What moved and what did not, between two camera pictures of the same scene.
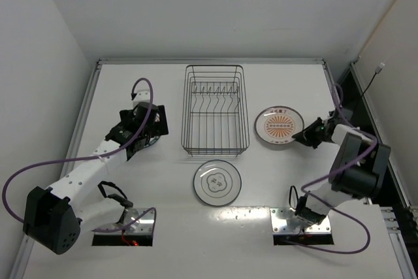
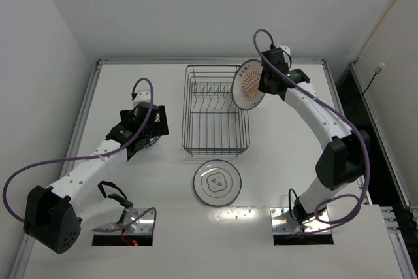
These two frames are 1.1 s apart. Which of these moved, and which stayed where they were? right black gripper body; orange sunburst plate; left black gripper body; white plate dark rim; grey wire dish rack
Moved: orange sunburst plate; right black gripper body
Stayed: left black gripper body; grey wire dish rack; white plate dark rim
